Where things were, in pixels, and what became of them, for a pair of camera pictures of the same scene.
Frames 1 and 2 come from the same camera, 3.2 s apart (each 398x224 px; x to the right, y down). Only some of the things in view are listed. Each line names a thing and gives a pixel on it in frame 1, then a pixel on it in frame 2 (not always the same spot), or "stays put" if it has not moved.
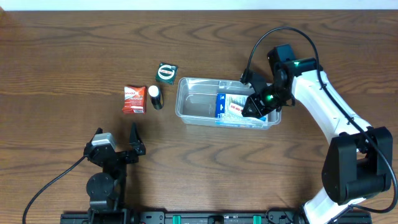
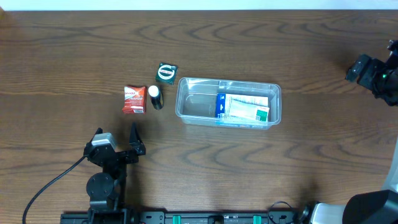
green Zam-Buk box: (166, 73) stays put
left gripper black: (119, 155) stays put
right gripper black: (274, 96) → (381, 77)
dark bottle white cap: (156, 97) stays put
